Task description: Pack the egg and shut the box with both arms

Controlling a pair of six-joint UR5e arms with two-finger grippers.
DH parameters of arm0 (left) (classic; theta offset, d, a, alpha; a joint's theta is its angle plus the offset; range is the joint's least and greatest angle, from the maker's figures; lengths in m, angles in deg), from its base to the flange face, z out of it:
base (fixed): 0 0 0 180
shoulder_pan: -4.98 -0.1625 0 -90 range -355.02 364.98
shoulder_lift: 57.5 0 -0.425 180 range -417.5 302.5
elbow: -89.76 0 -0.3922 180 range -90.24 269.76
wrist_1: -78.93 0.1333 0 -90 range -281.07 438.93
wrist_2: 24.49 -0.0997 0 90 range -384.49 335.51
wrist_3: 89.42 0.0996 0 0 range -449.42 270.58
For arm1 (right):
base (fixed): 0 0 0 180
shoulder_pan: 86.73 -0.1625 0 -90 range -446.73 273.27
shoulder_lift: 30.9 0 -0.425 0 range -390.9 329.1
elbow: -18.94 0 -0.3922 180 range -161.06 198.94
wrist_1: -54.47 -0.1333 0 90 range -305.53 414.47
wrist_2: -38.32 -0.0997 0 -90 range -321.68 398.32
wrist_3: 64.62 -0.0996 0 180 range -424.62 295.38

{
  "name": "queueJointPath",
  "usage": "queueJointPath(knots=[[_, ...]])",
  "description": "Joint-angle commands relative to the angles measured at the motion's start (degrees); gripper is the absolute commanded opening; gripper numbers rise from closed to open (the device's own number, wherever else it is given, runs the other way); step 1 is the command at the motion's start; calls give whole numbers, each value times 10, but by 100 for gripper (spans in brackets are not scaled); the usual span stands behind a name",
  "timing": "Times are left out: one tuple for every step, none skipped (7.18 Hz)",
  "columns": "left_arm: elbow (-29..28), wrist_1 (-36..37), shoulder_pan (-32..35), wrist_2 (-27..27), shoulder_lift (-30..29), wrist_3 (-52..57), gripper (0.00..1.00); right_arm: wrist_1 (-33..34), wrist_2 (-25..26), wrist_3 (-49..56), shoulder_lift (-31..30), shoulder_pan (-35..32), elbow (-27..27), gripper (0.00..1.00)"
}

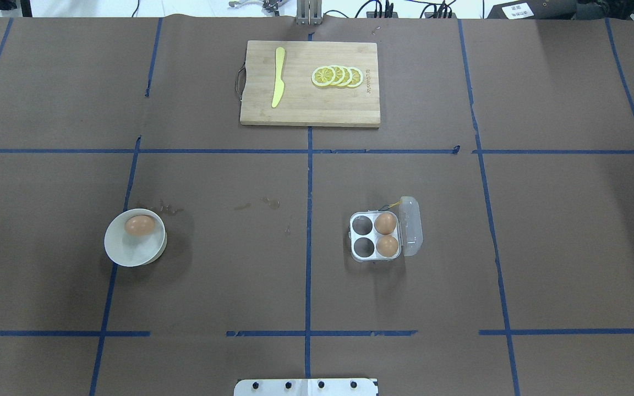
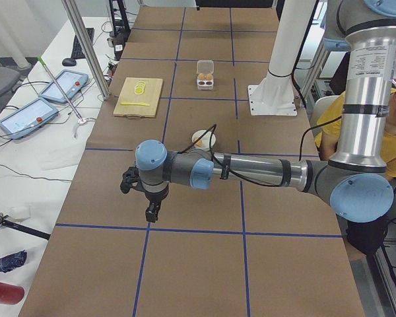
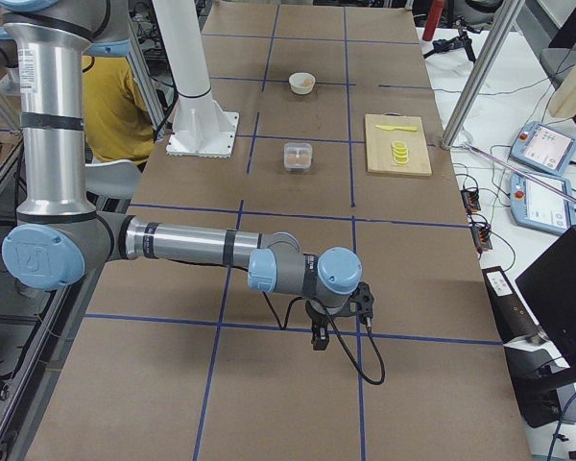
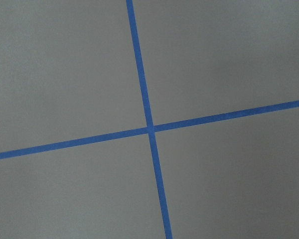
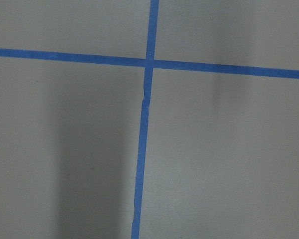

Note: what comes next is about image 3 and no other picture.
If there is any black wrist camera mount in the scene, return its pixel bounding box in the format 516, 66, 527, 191
345, 281, 374, 330

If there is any metal rod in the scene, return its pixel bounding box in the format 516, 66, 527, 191
459, 143, 576, 205

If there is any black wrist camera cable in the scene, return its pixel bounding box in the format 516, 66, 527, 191
261, 292, 387, 386

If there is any orange relay board upper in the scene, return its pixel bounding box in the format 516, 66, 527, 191
460, 188, 481, 214

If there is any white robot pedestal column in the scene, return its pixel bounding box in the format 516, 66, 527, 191
153, 0, 239, 158

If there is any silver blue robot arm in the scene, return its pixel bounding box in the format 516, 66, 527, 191
2, 1, 372, 351

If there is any teach pendant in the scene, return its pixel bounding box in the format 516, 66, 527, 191
510, 121, 576, 177
510, 173, 576, 235

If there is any orange relay board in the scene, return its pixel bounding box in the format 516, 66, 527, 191
470, 222, 492, 255
460, 188, 481, 214

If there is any small black tripod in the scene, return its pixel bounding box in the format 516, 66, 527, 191
423, 16, 480, 63

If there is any white round bowl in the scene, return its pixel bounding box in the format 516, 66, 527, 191
288, 72, 316, 95

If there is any teach pendant upper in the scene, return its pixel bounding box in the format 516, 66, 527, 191
510, 121, 576, 177

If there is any aluminium frame post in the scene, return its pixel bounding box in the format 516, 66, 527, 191
441, 0, 525, 150

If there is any orange relay board lower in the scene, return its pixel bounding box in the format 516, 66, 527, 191
470, 222, 492, 255

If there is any wooden cutting board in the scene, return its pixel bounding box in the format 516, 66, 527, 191
365, 114, 432, 177

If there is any red fire extinguisher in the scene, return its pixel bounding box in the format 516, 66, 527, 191
421, 0, 445, 42

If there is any yellow plastic knife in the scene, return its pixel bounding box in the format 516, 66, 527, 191
375, 124, 419, 133

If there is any white chair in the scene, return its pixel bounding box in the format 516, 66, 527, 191
84, 159, 142, 200

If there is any black box with white label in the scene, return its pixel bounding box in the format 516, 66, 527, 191
482, 266, 548, 346

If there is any teach pendant lower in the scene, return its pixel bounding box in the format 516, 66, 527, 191
510, 173, 576, 235

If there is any person in yellow shirt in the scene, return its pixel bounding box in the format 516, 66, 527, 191
82, 56, 155, 169

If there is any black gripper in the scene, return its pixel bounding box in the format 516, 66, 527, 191
305, 300, 332, 351

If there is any black monitor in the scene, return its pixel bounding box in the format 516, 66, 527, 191
516, 225, 576, 365

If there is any clear plastic egg box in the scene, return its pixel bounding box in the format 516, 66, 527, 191
283, 142, 313, 172

